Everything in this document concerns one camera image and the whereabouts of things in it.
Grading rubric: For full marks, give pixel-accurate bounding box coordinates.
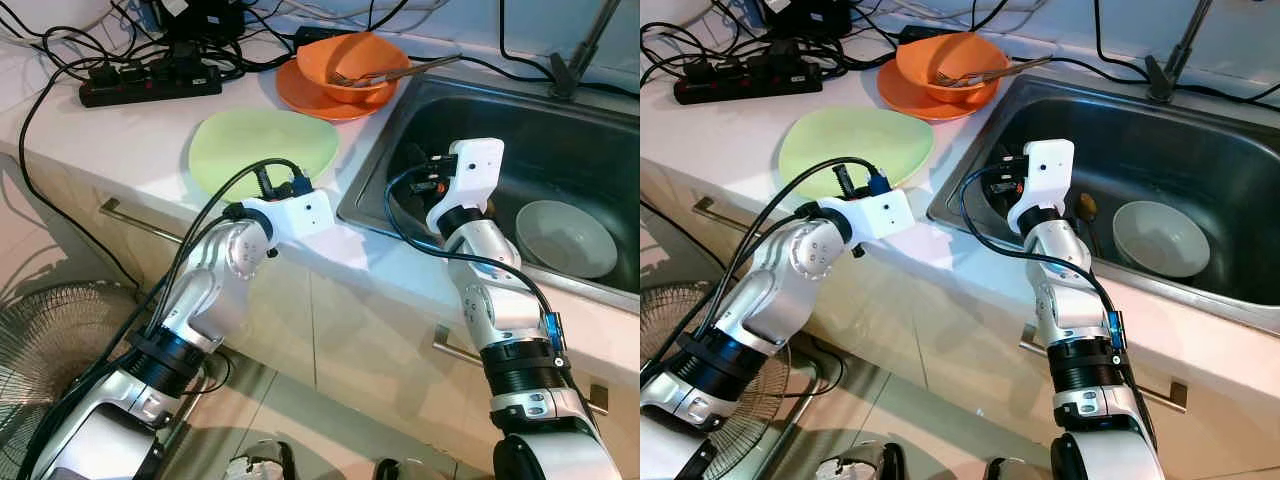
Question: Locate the black power strip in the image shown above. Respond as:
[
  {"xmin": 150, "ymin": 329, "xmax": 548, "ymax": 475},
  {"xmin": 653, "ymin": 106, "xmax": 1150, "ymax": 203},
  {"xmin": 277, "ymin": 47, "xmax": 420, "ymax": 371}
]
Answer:
[
  {"xmin": 78, "ymin": 60, "xmax": 223, "ymax": 109},
  {"xmin": 672, "ymin": 58, "xmax": 816, "ymax": 107}
]

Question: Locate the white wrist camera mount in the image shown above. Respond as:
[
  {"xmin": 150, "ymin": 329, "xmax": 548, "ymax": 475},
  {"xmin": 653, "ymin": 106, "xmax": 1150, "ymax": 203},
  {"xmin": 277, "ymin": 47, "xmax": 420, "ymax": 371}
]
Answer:
[
  {"xmin": 1006, "ymin": 138, "xmax": 1077, "ymax": 237},
  {"xmin": 818, "ymin": 189, "xmax": 917, "ymax": 248},
  {"xmin": 238, "ymin": 189, "xmax": 337, "ymax": 248},
  {"xmin": 425, "ymin": 138, "xmax": 506, "ymax": 237}
]

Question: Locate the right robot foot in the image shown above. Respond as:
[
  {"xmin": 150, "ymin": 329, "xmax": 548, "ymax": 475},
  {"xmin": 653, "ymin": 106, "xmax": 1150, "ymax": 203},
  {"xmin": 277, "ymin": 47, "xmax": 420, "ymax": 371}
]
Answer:
[
  {"xmin": 375, "ymin": 457, "xmax": 431, "ymax": 480},
  {"xmin": 985, "ymin": 457, "xmax": 1041, "ymax": 480}
]

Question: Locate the white bowl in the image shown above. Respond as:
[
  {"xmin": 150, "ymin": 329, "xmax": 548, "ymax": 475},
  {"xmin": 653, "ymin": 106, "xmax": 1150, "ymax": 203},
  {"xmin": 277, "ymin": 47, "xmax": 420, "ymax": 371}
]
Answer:
[
  {"xmin": 1112, "ymin": 200, "xmax": 1213, "ymax": 280},
  {"xmin": 514, "ymin": 199, "xmax": 619, "ymax": 280}
]

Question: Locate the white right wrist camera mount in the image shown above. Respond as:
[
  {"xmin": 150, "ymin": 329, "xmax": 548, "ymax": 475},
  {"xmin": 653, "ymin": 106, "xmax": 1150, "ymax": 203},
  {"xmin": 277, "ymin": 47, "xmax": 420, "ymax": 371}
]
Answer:
[
  {"xmin": 1006, "ymin": 138, "xmax": 1077, "ymax": 237},
  {"xmin": 425, "ymin": 138, "xmax": 506, "ymax": 237}
]

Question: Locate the orange bowl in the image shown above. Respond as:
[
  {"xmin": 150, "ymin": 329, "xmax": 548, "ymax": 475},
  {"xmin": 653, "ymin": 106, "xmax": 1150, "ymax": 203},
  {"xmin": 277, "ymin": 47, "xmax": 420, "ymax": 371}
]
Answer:
[
  {"xmin": 295, "ymin": 31, "xmax": 411, "ymax": 105},
  {"xmin": 895, "ymin": 31, "xmax": 1009, "ymax": 105}
]

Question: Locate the light green plate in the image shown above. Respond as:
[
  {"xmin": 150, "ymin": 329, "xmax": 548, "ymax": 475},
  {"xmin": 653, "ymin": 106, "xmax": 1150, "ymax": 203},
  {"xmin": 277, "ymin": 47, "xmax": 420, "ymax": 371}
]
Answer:
[
  {"xmin": 778, "ymin": 107, "xmax": 935, "ymax": 193},
  {"xmin": 188, "ymin": 108, "xmax": 341, "ymax": 201}
]

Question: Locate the orange plate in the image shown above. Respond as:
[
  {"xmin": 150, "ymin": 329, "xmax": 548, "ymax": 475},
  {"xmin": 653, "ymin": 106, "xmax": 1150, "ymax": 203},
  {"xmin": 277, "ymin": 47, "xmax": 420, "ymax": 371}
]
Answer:
[
  {"xmin": 877, "ymin": 58, "xmax": 1001, "ymax": 123},
  {"xmin": 275, "ymin": 58, "xmax": 401, "ymax": 123}
]

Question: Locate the stainless steel sink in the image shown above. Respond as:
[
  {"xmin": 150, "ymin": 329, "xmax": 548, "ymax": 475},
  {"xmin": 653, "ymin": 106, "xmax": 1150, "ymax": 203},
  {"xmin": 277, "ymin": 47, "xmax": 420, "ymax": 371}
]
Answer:
[
  {"xmin": 925, "ymin": 75, "xmax": 1280, "ymax": 336},
  {"xmin": 336, "ymin": 75, "xmax": 641, "ymax": 301}
]

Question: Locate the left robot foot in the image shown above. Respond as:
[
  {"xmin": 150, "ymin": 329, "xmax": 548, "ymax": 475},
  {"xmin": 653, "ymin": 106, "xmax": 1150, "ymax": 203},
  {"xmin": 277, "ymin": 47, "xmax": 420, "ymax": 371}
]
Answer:
[
  {"xmin": 225, "ymin": 440, "xmax": 296, "ymax": 480},
  {"xmin": 815, "ymin": 443, "xmax": 906, "ymax": 480}
]

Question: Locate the black power adapter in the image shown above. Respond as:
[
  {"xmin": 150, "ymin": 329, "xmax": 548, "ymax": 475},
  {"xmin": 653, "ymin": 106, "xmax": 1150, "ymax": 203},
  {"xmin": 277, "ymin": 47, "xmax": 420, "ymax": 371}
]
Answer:
[
  {"xmin": 760, "ymin": 0, "xmax": 851, "ymax": 39},
  {"xmin": 150, "ymin": 0, "xmax": 251, "ymax": 41}
]

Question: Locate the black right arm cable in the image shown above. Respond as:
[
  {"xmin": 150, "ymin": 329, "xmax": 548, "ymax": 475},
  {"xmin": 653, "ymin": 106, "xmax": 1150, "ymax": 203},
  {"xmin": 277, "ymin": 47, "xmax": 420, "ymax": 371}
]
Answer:
[
  {"xmin": 382, "ymin": 165, "xmax": 571, "ymax": 391},
  {"xmin": 958, "ymin": 163, "xmax": 1131, "ymax": 391}
]

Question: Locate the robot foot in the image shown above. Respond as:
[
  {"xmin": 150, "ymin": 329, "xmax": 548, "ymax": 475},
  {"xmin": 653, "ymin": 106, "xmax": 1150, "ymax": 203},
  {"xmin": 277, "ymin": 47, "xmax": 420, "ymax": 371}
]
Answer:
[
  {"xmin": 815, "ymin": 443, "xmax": 906, "ymax": 480},
  {"xmin": 225, "ymin": 440, "xmax": 296, "ymax": 480},
  {"xmin": 985, "ymin": 457, "xmax": 1041, "ymax": 480},
  {"xmin": 375, "ymin": 457, "xmax": 431, "ymax": 480}
]

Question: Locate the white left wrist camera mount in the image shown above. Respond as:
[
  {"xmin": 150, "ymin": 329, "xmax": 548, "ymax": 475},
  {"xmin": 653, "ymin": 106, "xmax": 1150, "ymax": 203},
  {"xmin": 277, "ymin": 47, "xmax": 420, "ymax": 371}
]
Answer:
[
  {"xmin": 238, "ymin": 189, "xmax": 337, "ymax": 248},
  {"xmin": 818, "ymin": 189, "xmax": 917, "ymax": 248}
]

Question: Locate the metal faucet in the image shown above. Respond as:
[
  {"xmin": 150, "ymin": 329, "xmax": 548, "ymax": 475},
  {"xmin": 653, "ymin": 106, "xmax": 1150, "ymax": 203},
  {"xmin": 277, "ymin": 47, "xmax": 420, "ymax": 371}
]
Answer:
[
  {"xmin": 548, "ymin": 0, "xmax": 623, "ymax": 101},
  {"xmin": 1143, "ymin": 0, "xmax": 1216, "ymax": 103}
]

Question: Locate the metal fork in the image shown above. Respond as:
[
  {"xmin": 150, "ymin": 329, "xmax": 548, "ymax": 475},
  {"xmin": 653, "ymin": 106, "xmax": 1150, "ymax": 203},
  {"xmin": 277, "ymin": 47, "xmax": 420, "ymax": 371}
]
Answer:
[
  {"xmin": 330, "ymin": 68, "xmax": 401, "ymax": 89},
  {"xmin": 932, "ymin": 68, "xmax": 996, "ymax": 89}
]

